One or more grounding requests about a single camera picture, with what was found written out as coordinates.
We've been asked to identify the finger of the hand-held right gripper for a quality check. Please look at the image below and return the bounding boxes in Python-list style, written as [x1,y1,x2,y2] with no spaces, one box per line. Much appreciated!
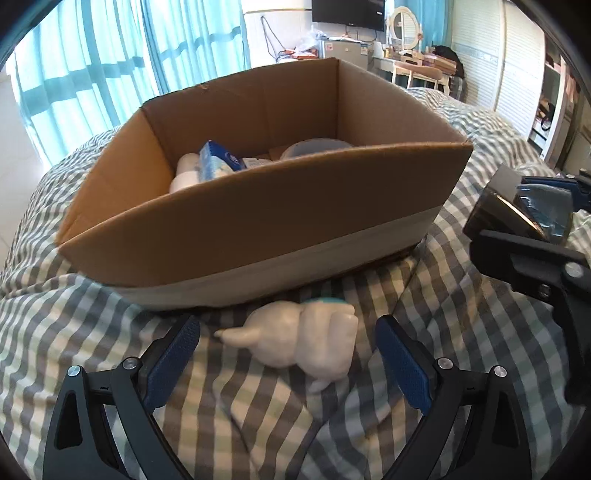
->
[469,229,591,308]
[519,173,591,213]

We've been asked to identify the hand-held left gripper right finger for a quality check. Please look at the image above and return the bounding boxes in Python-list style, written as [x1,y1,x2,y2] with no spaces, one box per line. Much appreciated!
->
[375,315,543,480]

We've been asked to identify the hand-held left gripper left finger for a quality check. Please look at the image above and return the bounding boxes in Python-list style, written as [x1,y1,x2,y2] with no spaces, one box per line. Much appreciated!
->
[44,315,201,480]

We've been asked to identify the black plastic-wrapped box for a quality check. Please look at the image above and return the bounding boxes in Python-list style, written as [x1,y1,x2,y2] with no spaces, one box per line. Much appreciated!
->
[463,164,573,243]

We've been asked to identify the white soft toy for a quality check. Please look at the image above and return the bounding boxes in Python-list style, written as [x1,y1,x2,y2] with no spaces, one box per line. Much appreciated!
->
[213,298,360,393]

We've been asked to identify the brown cardboard box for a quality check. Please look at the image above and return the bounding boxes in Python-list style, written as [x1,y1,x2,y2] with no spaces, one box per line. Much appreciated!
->
[54,58,475,311]

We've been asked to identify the white plastic bottle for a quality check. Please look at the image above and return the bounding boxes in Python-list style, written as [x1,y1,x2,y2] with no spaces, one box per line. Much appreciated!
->
[168,152,204,193]

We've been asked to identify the blue tissue packet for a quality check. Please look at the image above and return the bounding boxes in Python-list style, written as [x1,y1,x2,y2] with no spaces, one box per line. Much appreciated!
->
[198,141,245,182]

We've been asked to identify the clear plastic container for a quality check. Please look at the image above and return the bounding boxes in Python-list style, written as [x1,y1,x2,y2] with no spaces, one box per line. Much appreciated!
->
[281,137,354,160]

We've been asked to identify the grey checked blanket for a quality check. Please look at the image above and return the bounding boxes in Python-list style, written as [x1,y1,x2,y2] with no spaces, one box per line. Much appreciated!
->
[0,88,591,480]

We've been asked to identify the white sliding-door wardrobe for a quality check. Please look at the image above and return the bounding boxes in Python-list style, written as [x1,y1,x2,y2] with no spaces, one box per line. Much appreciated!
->
[445,0,578,162]

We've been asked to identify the black bag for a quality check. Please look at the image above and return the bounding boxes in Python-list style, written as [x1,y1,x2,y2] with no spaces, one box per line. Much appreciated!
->
[431,45,465,79]

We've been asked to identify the white wooden chair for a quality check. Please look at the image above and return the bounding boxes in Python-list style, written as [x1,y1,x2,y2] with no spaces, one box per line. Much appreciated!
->
[392,60,451,93]

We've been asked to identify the narrow teal curtain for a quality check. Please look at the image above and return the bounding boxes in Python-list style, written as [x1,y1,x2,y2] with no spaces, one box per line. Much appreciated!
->
[418,0,462,47]

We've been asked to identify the white dressing table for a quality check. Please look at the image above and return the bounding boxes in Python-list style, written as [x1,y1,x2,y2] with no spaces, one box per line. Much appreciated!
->
[372,51,455,90]

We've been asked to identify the white oval mirror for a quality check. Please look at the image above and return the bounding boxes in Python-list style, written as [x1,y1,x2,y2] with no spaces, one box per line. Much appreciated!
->
[387,6,423,52]

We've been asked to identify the small grey fridge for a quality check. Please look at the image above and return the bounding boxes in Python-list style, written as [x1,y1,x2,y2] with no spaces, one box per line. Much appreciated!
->
[318,38,370,70]

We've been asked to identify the crumpled plastic bag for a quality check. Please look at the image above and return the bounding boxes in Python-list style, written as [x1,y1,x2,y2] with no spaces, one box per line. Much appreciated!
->
[295,30,324,54]

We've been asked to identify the wide teal curtain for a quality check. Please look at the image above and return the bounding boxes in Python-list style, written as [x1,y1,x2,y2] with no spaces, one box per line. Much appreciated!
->
[7,0,162,167]

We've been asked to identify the black wall television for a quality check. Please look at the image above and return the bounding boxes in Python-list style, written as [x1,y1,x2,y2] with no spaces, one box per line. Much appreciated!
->
[311,0,386,32]

